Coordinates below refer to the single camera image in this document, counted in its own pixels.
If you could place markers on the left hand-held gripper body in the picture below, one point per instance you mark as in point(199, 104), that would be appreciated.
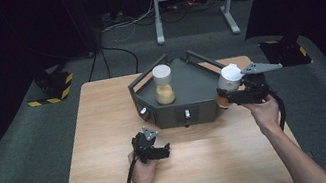
point(143, 144)

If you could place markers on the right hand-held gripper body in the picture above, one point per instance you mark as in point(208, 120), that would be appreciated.
point(256, 86)

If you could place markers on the white lid seasoning jar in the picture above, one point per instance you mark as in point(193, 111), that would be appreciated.
point(230, 78)

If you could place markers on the dark grey corner rack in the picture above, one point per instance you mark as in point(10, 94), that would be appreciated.
point(191, 90)

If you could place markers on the grey lid seasoning jar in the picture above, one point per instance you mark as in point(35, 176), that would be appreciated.
point(163, 86)

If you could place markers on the person's left hand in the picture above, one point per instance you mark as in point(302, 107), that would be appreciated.
point(143, 176)

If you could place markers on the person's right hand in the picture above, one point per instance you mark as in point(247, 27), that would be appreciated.
point(266, 114)

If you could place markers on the yellow black floor block right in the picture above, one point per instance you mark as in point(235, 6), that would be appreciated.
point(289, 54)

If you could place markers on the yellow black striped stand base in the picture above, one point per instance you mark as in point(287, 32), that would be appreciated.
point(55, 88)

